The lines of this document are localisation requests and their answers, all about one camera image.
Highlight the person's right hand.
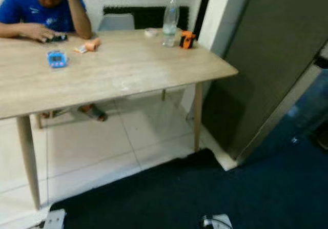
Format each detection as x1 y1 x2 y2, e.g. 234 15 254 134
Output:
25 24 57 41

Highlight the black phone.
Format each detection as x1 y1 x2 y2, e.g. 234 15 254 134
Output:
44 33 69 44

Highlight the person in blue shirt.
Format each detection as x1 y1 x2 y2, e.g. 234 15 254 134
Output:
0 0 109 122

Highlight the blue digital timer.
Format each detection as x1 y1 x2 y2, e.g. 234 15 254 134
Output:
46 50 69 69

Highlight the small orange cylinder with tag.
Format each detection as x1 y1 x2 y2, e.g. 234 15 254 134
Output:
73 37 101 54

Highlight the grey chair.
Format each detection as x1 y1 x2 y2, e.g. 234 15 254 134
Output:
97 13 136 33

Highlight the light wooden table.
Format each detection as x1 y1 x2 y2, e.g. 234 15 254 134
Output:
0 28 239 211

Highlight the black foam panel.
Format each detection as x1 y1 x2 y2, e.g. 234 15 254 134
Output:
103 5 190 31

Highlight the white tape roll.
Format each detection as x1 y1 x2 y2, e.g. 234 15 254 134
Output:
143 27 160 38

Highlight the clear plastic water bottle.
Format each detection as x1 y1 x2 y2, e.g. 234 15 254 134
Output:
162 0 180 48

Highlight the orange and black tape measure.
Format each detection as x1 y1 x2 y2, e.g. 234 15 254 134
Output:
179 30 197 50

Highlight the dark blue carpet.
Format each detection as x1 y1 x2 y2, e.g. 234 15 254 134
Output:
49 70 328 229

